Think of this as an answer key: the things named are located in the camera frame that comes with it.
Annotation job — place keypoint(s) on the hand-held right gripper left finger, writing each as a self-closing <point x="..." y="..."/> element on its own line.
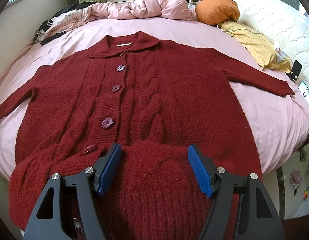
<point x="109" y="170"/>

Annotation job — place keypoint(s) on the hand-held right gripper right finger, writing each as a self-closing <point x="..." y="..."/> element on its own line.
<point x="200" y="172"/>

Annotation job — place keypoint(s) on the dark red knit cardigan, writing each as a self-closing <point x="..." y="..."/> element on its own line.
<point x="149" y="92"/>

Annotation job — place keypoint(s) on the phone with lit screen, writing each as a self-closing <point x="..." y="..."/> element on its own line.
<point x="305" y="90"/>

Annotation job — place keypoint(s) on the black smartphone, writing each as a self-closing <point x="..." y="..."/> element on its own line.
<point x="296" y="70"/>

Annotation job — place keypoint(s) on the black sock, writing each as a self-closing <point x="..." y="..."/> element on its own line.
<point x="53" y="38"/>

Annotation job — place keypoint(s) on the yellow pillow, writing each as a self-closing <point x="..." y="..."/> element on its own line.
<point x="254" y="40"/>

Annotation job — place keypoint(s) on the black white striped garment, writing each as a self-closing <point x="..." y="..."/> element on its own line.
<point x="45" y="25"/>

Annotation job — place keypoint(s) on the orange pillow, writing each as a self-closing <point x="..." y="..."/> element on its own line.
<point x="217" y="10"/>

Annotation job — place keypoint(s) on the black crumpled garment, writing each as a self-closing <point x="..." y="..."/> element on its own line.
<point x="72" y="8"/>

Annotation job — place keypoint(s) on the pink duvet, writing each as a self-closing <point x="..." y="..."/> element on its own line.
<point x="154" y="5"/>

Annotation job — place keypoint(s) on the white tufted headboard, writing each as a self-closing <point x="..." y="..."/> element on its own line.
<point x="269" y="12"/>

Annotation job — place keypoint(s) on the flower wall stickers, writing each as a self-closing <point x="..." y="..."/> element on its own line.
<point x="295" y="177"/>

